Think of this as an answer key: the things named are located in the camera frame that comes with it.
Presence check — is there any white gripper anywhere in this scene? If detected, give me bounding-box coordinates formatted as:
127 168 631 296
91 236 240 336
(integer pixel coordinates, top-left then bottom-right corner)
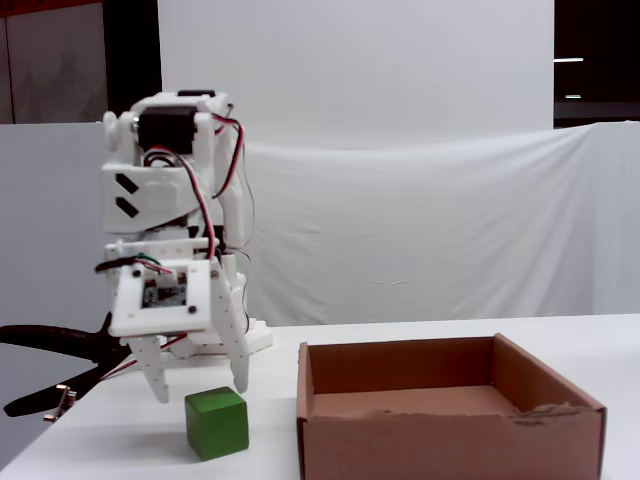
102 237 250 404

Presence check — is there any green wooden cube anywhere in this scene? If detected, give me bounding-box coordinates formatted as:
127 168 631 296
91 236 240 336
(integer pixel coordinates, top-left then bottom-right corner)
184 385 250 462

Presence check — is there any brown cardboard box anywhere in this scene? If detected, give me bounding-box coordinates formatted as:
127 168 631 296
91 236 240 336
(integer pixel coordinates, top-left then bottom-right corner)
296 332 609 480

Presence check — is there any metal clamp screw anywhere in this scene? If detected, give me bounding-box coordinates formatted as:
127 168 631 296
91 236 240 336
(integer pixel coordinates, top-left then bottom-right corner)
42 383 79 421

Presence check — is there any black spring clamp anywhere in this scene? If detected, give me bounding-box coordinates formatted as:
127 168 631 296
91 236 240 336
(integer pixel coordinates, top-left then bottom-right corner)
0 309 136 419

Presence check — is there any grey partition panel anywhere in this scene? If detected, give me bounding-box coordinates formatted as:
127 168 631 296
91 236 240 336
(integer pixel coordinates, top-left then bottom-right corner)
0 122 137 441

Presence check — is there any white draped cloth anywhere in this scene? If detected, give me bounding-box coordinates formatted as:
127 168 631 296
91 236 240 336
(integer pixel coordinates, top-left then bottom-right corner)
214 119 640 327

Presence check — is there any brown door panel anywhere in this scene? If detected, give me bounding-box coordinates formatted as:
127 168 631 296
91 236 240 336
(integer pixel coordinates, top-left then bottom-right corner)
0 0 109 125

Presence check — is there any white backdrop board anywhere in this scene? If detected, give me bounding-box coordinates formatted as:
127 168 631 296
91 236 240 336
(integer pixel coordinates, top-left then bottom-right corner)
157 0 556 151

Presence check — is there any red white base cable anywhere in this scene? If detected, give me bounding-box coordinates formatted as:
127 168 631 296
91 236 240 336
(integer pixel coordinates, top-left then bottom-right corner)
97 334 189 384

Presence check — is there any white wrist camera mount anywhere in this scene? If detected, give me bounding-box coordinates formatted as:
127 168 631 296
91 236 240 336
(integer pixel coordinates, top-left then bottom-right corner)
107 258 221 337

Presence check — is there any red black gripper servo cable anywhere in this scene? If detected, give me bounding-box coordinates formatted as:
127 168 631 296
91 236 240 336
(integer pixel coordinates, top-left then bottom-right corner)
144 149 222 262

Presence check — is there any red black wrist servo cable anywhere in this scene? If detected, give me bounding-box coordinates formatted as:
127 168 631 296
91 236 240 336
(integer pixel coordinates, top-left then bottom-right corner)
209 112 250 200

